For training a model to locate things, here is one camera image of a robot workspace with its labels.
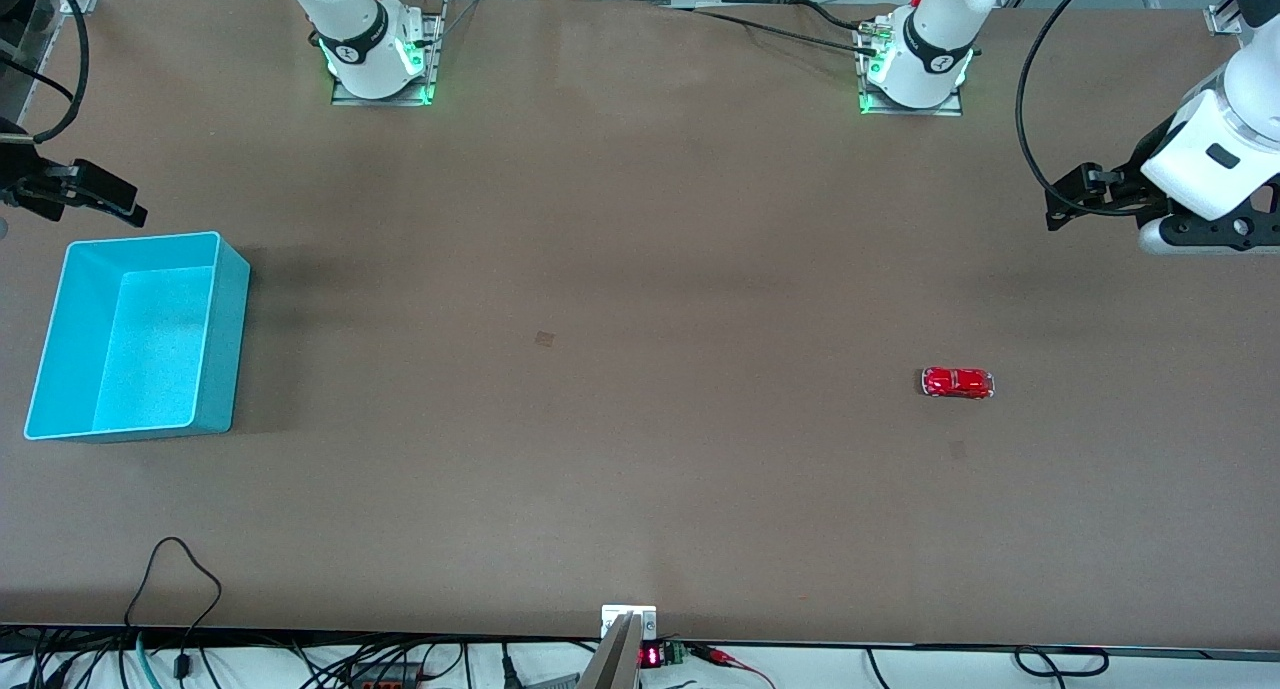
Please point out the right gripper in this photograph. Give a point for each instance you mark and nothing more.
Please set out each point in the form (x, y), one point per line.
(22, 180)

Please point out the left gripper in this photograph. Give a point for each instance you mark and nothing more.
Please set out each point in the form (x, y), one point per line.
(1128, 192)

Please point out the red beetle toy car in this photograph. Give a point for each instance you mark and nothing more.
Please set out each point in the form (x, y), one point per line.
(957, 382)

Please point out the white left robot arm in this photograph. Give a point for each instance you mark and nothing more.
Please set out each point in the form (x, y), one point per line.
(935, 39)

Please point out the turquoise blue plastic box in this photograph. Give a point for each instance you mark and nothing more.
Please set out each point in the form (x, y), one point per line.
(150, 349)

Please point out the power strip with orange switches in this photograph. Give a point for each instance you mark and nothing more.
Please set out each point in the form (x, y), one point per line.
(385, 677)

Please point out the green terminal block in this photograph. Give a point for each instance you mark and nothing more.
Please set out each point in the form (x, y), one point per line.
(675, 653)

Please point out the red digit display module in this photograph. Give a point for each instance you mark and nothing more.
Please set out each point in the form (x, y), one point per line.
(650, 656)

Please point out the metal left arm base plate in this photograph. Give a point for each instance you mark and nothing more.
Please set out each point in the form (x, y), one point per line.
(955, 107)

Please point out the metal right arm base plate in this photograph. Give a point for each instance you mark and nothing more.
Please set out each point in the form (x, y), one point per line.
(435, 59)

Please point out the grey metal camera mount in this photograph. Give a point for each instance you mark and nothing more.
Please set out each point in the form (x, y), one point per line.
(625, 634)

